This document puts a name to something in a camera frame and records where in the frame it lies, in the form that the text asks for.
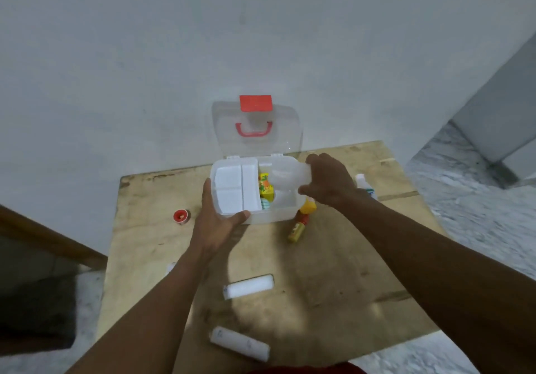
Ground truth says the person's right hand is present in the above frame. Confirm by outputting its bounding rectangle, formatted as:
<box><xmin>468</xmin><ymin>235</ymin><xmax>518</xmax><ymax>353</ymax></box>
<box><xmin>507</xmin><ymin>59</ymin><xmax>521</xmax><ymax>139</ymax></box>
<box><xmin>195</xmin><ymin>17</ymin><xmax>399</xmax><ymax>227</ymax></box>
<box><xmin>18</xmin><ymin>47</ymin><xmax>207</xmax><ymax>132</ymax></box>
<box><xmin>298</xmin><ymin>153</ymin><xmax>361</xmax><ymax>211</ymax></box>

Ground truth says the person's left hand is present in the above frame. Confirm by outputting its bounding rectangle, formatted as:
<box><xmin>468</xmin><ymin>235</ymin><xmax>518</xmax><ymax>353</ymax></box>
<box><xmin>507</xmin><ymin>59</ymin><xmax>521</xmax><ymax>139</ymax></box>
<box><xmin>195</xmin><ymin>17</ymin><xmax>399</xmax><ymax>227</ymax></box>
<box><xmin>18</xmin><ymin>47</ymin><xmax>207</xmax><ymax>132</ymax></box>
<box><xmin>190</xmin><ymin>178</ymin><xmax>251</xmax><ymax>261</ymax></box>

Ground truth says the white bottle green label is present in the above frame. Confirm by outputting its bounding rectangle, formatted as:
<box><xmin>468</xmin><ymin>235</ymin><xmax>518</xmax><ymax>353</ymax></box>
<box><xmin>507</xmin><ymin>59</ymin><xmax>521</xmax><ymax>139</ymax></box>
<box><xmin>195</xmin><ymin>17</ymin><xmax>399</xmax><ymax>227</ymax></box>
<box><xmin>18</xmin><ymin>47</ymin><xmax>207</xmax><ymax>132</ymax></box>
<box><xmin>355</xmin><ymin>173</ymin><xmax>379</xmax><ymax>201</ymax></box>

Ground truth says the small yellow bottle red cap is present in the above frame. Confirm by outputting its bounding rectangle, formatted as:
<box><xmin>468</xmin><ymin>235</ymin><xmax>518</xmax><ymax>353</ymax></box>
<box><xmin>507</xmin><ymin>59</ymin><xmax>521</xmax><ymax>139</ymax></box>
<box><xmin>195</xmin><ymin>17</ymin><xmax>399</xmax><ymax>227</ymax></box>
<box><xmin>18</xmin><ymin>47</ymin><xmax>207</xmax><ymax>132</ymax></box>
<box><xmin>287</xmin><ymin>214</ymin><xmax>310</xmax><ymax>243</ymax></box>

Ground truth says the green and yellow carton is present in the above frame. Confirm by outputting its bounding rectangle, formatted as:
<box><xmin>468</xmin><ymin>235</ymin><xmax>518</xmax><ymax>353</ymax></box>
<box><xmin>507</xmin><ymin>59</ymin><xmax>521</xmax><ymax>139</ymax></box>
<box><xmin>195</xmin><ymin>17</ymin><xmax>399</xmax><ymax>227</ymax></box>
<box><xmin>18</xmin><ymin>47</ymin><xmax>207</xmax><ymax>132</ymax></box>
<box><xmin>257</xmin><ymin>172</ymin><xmax>275</xmax><ymax>203</ymax></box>

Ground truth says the short white gauze roll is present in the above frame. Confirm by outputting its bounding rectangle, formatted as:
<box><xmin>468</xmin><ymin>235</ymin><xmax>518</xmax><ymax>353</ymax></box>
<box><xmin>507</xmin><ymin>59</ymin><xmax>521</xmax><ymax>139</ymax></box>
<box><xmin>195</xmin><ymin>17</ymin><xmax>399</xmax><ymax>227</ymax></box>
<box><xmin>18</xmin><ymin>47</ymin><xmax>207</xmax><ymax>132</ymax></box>
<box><xmin>222</xmin><ymin>274</ymin><xmax>275</xmax><ymax>301</ymax></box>
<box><xmin>209</xmin><ymin>325</ymin><xmax>271</xmax><ymax>363</ymax></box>

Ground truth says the clear plastic first-aid box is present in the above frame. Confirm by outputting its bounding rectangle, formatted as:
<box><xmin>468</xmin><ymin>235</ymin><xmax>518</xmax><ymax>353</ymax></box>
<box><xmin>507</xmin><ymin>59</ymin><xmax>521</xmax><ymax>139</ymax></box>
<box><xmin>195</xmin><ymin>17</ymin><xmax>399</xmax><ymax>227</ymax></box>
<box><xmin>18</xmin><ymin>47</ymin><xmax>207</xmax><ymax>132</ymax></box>
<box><xmin>209</xmin><ymin>95</ymin><xmax>313</xmax><ymax>225</ymax></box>

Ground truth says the person's left forearm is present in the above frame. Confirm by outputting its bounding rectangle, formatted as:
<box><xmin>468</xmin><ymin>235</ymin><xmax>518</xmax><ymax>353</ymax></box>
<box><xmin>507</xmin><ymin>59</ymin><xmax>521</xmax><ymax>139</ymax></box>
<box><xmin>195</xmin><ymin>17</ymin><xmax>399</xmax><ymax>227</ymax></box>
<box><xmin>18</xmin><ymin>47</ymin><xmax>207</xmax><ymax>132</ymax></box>
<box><xmin>66</xmin><ymin>252</ymin><xmax>210</xmax><ymax>374</ymax></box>

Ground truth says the person's right forearm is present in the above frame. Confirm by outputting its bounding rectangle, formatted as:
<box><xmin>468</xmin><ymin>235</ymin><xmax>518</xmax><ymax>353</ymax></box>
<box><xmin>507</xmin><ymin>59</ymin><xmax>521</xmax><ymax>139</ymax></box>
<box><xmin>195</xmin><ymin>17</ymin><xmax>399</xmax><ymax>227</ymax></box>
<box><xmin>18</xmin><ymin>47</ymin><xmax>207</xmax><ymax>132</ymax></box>
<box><xmin>339</xmin><ymin>195</ymin><xmax>536</xmax><ymax>374</ymax></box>

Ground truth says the person's red shirt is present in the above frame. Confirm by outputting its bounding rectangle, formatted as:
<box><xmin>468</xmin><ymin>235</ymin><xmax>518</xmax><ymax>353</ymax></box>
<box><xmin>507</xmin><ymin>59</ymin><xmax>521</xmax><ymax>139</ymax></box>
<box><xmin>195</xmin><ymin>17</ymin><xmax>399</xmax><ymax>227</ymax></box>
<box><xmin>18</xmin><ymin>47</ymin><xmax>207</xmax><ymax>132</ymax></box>
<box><xmin>251</xmin><ymin>362</ymin><xmax>367</xmax><ymax>374</ymax></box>

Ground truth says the white divided insert tray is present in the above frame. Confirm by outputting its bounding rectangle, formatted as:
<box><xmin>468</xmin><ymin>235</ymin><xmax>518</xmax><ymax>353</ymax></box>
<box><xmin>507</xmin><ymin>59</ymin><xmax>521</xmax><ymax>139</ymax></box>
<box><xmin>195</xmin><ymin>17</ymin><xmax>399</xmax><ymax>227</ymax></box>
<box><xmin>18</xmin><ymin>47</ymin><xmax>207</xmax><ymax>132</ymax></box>
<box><xmin>211</xmin><ymin>164</ymin><xmax>264</xmax><ymax>215</ymax></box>

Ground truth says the light brown door frame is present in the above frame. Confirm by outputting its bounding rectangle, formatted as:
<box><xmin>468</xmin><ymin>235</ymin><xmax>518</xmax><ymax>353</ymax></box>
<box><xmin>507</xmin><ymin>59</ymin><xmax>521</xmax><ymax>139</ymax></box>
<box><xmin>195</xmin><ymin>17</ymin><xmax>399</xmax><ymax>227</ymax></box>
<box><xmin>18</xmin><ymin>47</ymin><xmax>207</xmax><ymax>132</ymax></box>
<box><xmin>0</xmin><ymin>205</ymin><xmax>108</xmax><ymax>271</ymax></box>

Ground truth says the dark brown door post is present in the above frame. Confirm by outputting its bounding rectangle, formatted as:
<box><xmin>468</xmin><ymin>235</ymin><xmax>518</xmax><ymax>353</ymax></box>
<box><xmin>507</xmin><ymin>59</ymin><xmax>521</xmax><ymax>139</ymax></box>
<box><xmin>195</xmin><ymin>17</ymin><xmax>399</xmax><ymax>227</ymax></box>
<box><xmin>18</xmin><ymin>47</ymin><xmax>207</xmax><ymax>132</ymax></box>
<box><xmin>0</xmin><ymin>332</ymin><xmax>78</xmax><ymax>357</ymax></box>

